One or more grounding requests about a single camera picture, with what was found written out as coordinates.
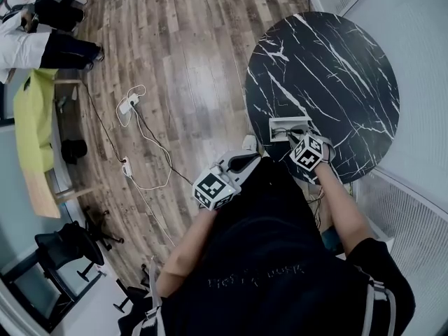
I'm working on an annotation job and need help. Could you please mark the person's left forearm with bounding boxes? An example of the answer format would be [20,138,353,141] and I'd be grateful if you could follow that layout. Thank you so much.
[155,206,221,298]

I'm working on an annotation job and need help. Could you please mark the person's right forearm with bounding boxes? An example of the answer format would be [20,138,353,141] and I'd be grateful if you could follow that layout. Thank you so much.
[312,162,375,258]

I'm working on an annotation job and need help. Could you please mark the white radiator grille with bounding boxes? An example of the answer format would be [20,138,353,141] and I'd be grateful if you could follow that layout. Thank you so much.
[353,168,448,336]

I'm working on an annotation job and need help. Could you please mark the person's white shoe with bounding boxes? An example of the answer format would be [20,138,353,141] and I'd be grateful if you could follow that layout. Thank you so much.
[241,134,260,153]

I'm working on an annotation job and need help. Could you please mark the white glasses case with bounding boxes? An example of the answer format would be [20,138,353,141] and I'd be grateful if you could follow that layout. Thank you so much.
[268,115,313,144]

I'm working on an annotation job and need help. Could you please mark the grey backpack strap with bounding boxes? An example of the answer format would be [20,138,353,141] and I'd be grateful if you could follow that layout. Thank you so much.
[359,277,397,336]

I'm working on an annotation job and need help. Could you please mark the white square power strip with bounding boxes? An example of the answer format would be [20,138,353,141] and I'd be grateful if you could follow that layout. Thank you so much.
[118,94,140,116]

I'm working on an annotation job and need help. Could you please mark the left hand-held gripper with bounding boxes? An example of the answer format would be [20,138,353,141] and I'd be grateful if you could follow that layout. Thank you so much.
[192,149,263,211]

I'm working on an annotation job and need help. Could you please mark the black office chair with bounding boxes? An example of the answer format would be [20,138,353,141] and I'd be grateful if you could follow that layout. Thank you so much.
[34,206,126,283]

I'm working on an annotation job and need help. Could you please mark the white long power strip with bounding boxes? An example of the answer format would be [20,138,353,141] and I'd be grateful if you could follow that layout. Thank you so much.
[120,156,134,179]

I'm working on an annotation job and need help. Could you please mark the black cable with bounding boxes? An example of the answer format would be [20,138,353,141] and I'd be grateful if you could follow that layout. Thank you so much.
[79,78,194,186]

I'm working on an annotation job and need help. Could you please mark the black bag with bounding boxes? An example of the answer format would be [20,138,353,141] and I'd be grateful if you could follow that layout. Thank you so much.
[60,139,89,165]

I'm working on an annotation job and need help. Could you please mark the white cable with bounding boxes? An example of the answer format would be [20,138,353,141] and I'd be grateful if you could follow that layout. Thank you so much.
[115,83,176,248]

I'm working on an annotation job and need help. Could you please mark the black glasses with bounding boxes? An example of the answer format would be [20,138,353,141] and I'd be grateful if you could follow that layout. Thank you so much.
[274,125,309,141]

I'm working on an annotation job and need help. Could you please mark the wooden side table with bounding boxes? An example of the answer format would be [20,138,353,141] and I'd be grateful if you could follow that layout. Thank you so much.
[23,168,104,220]

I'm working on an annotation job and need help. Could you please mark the black chair base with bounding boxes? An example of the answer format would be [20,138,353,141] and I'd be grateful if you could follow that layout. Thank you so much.
[112,263,152,315]

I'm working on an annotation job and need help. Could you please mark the yellow-green sofa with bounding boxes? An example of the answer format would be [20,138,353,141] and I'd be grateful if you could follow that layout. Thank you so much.
[13,68,61,174]

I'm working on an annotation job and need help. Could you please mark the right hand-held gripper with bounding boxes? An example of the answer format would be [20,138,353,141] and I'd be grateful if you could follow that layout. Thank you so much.
[286,132,337,172]

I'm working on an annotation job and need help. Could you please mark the person's black shirt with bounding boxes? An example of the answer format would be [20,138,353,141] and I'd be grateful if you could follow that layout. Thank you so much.
[117,155,417,336]

